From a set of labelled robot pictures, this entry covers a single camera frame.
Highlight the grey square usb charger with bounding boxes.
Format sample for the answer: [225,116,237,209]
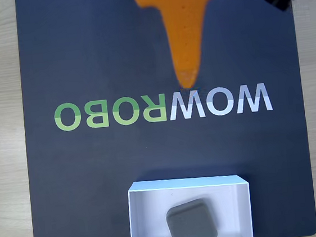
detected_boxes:
[164,196,219,237]

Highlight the white open cardboard box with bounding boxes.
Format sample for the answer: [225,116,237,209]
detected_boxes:
[124,169,256,237]

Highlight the dark mat with WOWROBO print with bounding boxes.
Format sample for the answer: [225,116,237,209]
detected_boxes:
[8,0,316,237]

